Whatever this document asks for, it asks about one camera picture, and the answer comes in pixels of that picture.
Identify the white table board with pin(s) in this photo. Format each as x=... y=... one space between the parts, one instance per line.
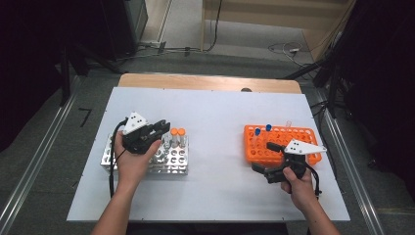
x=208 y=111

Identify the black cabinet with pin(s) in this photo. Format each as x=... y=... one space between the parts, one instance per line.
x=124 y=26

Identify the clear test tube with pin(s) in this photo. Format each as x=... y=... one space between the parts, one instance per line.
x=167 y=141
x=288 y=123

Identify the wooden furniture panel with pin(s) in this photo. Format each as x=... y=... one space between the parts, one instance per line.
x=261 y=13

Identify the metal floor rail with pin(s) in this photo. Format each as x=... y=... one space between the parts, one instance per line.
x=42 y=150
x=357 y=186

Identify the orange test tube rack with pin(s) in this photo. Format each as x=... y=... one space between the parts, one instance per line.
x=257 y=151

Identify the black tripod stand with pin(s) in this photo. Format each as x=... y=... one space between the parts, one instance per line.
x=332 y=94

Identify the black curtain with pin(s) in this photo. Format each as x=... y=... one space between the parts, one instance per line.
x=385 y=65
x=26 y=65

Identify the metal test tube rack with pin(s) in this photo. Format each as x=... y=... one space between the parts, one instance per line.
x=173 y=160

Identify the person's right hand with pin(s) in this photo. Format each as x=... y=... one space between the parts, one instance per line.
x=301 y=192

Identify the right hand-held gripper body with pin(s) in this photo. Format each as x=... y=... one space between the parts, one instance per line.
x=293 y=160

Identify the person's left hand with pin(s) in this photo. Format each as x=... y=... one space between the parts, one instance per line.
x=132 y=169

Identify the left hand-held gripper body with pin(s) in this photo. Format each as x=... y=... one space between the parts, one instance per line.
x=138 y=140

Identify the orange-capped test tube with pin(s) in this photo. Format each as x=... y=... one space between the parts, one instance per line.
x=181 y=131
x=174 y=131

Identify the black stand leg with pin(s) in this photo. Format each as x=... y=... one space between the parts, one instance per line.
x=65 y=81

